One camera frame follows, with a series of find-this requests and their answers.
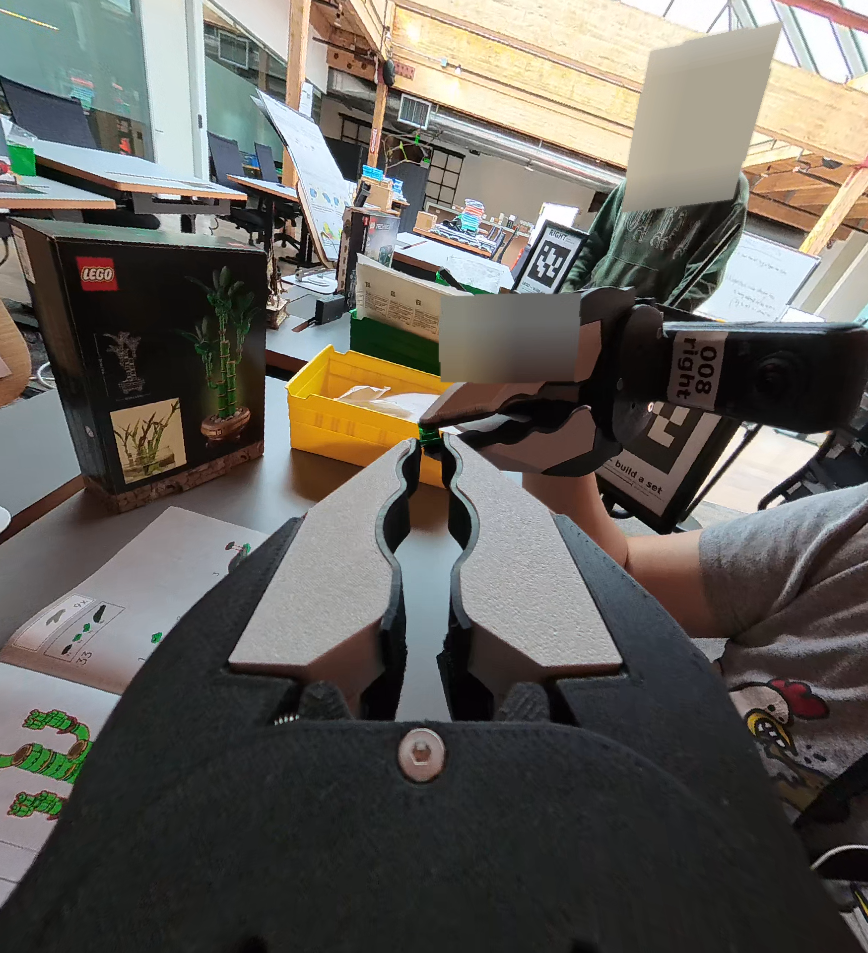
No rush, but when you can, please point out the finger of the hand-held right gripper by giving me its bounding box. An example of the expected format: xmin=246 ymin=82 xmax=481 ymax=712
xmin=419 ymin=319 xmax=604 ymax=442
xmin=466 ymin=407 xmax=602 ymax=474

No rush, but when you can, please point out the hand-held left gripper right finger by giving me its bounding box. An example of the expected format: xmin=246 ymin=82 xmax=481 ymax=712
xmin=434 ymin=435 xmax=624 ymax=722

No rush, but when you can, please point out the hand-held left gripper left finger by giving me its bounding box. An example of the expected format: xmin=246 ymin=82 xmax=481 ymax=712
xmin=227 ymin=438 xmax=420 ymax=722

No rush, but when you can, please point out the person's right forearm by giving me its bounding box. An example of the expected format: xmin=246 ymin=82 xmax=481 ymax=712
xmin=522 ymin=471 xmax=729 ymax=640

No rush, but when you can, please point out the lego instruction booklet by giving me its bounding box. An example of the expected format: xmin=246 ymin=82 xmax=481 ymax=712
xmin=0 ymin=506 xmax=271 ymax=953

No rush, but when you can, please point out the black lego set box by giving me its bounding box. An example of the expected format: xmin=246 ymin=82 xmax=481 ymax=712
xmin=9 ymin=217 xmax=269 ymax=515

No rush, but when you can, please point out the white whiteboard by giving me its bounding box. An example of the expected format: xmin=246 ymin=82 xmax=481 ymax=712
xmin=694 ymin=232 xmax=822 ymax=323

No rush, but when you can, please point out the clear plastic bag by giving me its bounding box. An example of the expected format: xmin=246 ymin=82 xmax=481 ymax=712
xmin=333 ymin=386 xmax=442 ymax=421

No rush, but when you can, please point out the white paper booklet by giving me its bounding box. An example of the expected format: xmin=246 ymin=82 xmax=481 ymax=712
xmin=355 ymin=255 xmax=473 ymax=343

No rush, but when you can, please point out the yellow plastic bin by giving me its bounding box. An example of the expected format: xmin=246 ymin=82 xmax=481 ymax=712
xmin=286 ymin=344 xmax=453 ymax=488

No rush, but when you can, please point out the person's grey printed t-shirt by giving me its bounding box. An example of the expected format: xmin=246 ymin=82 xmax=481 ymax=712
xmin=698 ymin=476 xmax=868 ymax=953

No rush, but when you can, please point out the black cardboard box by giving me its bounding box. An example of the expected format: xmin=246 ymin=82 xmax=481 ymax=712
xmin=338 ymin=206 xmax=402 ymax=299

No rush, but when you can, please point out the small brown model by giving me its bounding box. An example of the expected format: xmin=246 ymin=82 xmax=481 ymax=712
xmin=265 ymin=246 xmax=291 ymax=330

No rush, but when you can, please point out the leaning white poster board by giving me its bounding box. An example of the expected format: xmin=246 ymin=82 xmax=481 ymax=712
xmin=257 ymin=89 xmax=354 ymax=262

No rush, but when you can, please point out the wooden edged desk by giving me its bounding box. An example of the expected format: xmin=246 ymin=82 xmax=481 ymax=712
xmin=0 ymin=137 xmax=249 ymax=232

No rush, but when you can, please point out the black strap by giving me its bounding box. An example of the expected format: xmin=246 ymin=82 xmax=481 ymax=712
xmin=791 ymin=737 xmax=868 ymax=887

